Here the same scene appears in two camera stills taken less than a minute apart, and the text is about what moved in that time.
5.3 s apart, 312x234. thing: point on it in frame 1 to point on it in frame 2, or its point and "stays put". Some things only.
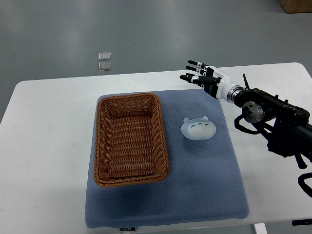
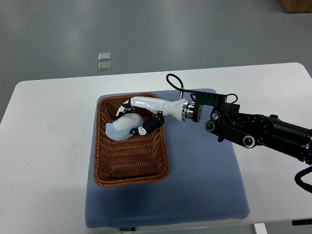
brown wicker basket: x=129 y=144 stays put
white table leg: x=260 y=228 stays put
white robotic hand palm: x=224 y=84 to x=173 y=107
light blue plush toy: x=199 y=128 to x=121 y=128
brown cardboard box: x=296 y=6 stays put
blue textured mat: x=206 y=181 stays put
